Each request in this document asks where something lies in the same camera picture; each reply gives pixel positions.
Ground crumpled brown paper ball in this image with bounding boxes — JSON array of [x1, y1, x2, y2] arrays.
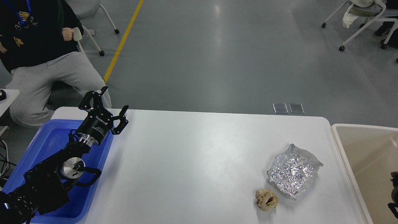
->
[[255, 189, 279, 212]]

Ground white side table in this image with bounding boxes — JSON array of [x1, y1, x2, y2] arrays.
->
[[0, 88, 20, 136]]

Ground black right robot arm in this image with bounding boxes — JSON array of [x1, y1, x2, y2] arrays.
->
[[388, 171, 398, 218]]

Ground metal floor plate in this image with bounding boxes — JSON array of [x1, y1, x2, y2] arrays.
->
[[273, 103, 289, 114], [289, 103, 305, 114]]

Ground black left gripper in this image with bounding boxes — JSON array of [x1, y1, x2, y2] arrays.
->
[[76, 86, 129, 146]]

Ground white office chair far right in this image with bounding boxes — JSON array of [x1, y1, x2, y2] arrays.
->
[[321, 0, 397, 52]]

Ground right metal floor plate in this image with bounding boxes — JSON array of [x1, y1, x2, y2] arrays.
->
[[289, 103, 305, 114]]

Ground seated person in black hoodie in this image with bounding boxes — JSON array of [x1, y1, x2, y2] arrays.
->
[[0, 0, 105, 127]]

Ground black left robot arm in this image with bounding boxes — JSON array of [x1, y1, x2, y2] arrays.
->
[[1, 86, 128, 224]]

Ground beige plastic bin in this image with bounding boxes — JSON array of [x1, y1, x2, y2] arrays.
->
[[331, 124, 398, 224]]

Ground white chair behind person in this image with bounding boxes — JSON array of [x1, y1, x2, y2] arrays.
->
[[69, 0, 120, 57]]

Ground black cables at left edge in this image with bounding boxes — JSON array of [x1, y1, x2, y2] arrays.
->
[[0, 138, 16, 187]]

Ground crumpled aluminium foil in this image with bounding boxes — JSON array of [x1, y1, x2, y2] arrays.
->
[[267, 144, 324, 200]]

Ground left metal floor plate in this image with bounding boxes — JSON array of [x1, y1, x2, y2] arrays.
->
[[273, 103, 289, 114]]

